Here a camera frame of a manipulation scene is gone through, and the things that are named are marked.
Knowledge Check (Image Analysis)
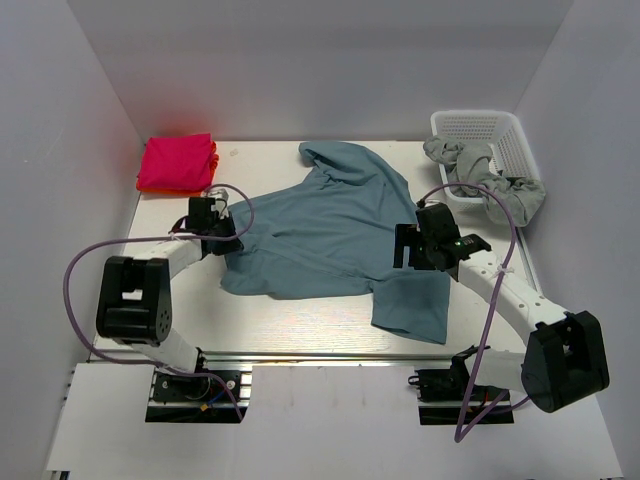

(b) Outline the blue-grey t-shirt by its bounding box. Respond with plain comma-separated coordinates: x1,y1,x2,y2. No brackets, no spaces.
221,141,450,344

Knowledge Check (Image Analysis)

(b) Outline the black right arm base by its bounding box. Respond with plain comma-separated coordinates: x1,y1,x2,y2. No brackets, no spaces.
408,369,501,426

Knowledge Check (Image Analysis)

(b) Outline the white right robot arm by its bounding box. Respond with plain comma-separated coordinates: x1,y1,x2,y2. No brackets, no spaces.
394,203,610,413

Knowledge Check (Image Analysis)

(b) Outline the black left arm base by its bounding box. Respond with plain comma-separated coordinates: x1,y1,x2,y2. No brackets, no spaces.
145,365,252,424

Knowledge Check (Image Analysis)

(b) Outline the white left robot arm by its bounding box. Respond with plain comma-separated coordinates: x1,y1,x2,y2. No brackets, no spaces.
96,188,243,399

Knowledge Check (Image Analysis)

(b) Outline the folded magenta t-shirt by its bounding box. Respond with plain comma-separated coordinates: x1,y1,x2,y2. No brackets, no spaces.
135,132,215,193

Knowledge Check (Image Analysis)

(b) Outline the crumpled grey t-shirt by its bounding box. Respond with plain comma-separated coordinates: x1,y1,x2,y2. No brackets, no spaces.
423,135,546,228

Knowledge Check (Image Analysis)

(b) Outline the white plastic basket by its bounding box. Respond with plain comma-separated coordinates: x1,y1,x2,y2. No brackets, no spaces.
423,110,545,227

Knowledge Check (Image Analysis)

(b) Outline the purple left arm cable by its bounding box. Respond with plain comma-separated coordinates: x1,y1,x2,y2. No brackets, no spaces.
61,183,256,424

